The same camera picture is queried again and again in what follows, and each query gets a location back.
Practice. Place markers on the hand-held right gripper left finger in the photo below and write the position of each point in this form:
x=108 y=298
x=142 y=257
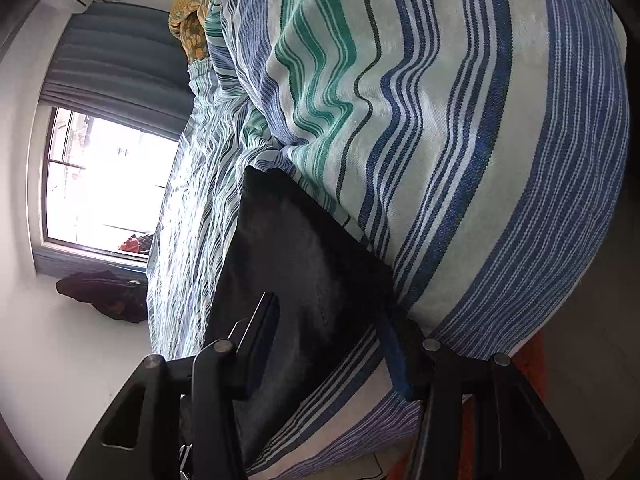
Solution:
x=260 y=347

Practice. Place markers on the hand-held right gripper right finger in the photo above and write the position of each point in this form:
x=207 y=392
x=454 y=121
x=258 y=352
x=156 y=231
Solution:
x=397 y=362

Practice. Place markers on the black pants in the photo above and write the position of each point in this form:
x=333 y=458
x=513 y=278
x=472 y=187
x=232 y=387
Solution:
x=300 y=270

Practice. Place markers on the orange fleece garment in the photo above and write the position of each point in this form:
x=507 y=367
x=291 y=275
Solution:
x=525 y=360

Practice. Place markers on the red cloth by window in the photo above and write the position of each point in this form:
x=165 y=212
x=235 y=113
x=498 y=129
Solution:
x=134 y=245

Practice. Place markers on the window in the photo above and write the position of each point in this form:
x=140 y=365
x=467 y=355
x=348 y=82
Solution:
x=107 y=180

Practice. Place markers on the striped bed sheet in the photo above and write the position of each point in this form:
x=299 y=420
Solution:
x=450 y=135

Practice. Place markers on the blue curtain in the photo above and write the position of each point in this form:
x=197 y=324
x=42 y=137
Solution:
x=125 y=60

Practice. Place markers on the yellow floral quilt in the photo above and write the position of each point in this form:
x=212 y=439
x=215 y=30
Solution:
x=192 y=17

